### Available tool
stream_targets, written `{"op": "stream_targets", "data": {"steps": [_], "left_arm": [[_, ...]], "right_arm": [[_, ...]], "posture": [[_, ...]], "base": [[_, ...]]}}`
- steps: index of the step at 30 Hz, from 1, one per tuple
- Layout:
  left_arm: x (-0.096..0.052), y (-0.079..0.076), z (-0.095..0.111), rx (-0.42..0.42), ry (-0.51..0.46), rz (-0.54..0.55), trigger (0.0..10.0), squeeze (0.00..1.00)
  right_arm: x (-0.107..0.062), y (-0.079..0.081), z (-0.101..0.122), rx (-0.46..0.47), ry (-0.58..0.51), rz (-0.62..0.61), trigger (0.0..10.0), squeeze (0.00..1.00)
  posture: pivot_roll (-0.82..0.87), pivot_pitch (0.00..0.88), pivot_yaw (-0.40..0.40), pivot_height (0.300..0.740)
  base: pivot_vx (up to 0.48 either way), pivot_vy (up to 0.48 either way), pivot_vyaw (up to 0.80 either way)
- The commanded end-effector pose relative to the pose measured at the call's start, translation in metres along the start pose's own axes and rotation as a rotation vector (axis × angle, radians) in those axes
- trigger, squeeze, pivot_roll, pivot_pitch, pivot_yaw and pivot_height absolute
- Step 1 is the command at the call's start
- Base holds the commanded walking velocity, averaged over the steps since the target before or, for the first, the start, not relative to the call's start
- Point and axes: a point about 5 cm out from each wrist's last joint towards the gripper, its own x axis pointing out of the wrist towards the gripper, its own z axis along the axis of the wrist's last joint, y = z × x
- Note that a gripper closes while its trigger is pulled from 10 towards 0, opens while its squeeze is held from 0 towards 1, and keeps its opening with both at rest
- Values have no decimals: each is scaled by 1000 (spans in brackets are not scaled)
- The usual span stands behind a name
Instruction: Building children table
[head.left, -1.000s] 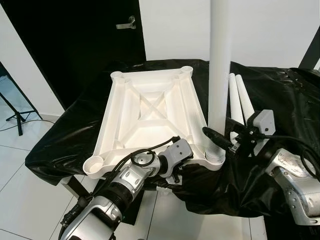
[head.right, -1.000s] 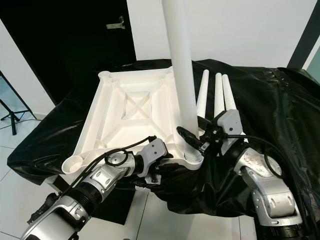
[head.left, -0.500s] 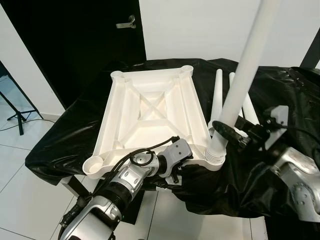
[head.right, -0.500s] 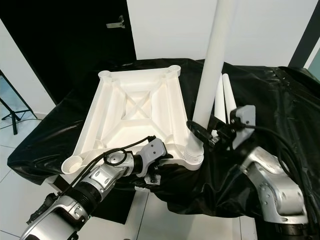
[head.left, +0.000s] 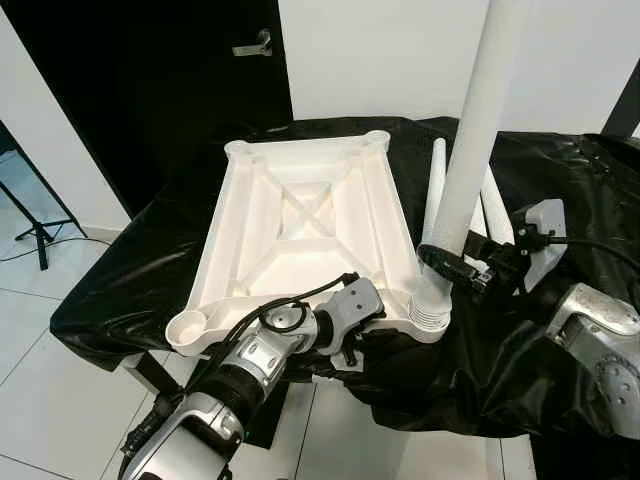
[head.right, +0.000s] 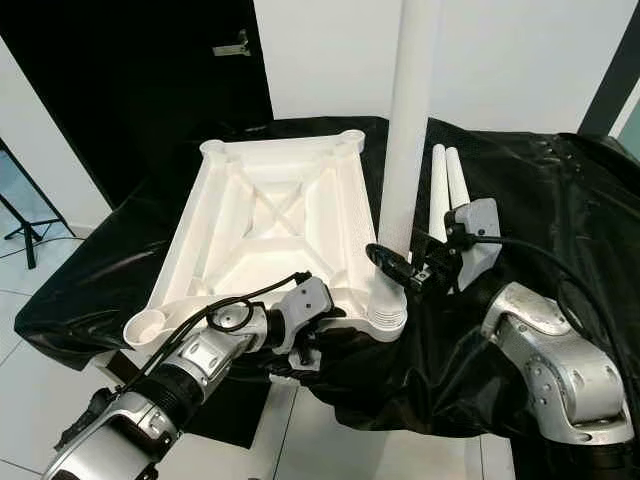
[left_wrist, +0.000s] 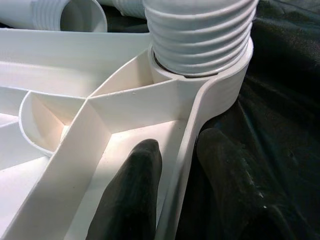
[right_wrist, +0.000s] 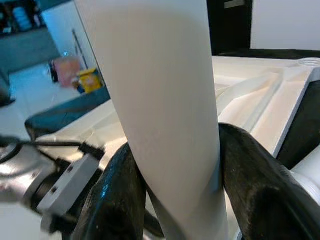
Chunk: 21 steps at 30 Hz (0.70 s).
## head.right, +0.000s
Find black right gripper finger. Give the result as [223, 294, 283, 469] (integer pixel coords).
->
[365, 243, 416, 291]

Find black tripod stand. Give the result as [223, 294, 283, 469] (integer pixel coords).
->
[0, 140, 66, 269]

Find black plastic cover sheet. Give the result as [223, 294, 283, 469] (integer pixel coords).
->
[15, 115, 640, 441]

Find black door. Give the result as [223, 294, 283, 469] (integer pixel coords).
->
[0, 0, 273, 211]

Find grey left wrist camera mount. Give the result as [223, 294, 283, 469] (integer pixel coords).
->
[272, 277, 336, 346]

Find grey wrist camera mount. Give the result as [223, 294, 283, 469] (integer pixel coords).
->
[452, 198, 501, 293]
[272, 277, 336, 346]

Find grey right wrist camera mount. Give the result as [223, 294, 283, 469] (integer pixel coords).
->
[452, 198, 501, 293]

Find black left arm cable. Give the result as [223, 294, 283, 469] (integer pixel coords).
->
[135, 272, 311, 401]

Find black wall pillar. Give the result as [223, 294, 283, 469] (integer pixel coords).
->
[578, 45, 640, 138]

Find silver door handle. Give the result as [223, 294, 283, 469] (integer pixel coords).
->
[213, 30, 251, 58]

